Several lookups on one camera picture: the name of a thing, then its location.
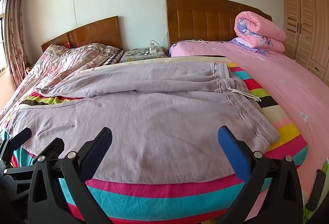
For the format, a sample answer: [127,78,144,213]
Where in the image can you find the white charger cable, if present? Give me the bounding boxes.
[149,32,169,50]

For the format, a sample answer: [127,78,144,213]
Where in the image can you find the nightstand with floral cover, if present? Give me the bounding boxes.
[119,47,169,63]

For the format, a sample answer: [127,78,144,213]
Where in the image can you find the pink pillow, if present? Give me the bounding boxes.
[168,40,214,58]

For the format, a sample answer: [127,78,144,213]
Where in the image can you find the plain wooden headboard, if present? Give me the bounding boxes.
[41,16,123,53]

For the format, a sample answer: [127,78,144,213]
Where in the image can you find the floral pink curtain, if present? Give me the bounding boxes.
[4,0,29,83]

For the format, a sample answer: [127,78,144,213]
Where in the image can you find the light wooden wardrobe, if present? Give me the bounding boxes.
[283,0,329,81]

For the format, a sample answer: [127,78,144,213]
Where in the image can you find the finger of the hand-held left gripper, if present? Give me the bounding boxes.
[38,137,65,161]
[0,127,32,163]

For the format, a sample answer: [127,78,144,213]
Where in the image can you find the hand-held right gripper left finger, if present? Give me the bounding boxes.
[27,127,114,224]

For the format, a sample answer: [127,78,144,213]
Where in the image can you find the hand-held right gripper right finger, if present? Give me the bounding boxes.
[218,126,304,224]

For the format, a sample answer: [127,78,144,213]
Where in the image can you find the padded wooden headboard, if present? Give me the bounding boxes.
[166,0,273,48]

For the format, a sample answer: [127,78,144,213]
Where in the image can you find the floral patterned quilt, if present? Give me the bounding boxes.
[0,43,124,122]

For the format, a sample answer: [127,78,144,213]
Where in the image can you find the lilac pants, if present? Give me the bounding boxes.
[8,61,281,185]

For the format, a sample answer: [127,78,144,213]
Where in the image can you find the rolled pink floral quilt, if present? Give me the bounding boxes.
[234,11,287,53]

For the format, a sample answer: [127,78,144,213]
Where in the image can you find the striped colourful blanket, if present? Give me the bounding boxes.
[0,56,309,224]

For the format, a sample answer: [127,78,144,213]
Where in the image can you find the black flat bar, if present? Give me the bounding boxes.
[306,169,327,211]

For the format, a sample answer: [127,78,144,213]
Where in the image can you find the barred window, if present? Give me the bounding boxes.
[0,0,8,73]

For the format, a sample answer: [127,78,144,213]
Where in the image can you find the pink bed sheet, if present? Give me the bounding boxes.
[168,40,329,214]

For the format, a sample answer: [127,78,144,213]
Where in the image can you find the plaid pillow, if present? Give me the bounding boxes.
[105,49,124,64]

